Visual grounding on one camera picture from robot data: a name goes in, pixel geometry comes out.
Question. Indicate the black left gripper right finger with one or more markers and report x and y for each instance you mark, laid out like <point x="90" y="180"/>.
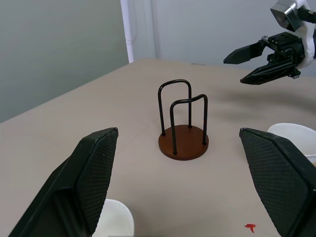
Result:
<point x="276" y="172"/>

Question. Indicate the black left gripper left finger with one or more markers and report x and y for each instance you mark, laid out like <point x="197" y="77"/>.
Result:
<point x="81" y="177"/>

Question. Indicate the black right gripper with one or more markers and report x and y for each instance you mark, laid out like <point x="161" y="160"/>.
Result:
<point x="286" y="47"/>

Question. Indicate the white paper cup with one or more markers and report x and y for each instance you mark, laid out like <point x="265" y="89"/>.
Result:
<point x="116" y="219"/>
<point x="293" y="135"/>

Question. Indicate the red mark sticker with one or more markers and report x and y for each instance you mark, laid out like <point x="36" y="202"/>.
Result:
<point x="250" y="227"/>

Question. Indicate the white vertical post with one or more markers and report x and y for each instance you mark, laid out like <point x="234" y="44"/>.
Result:
<point x="128" y="29"/>

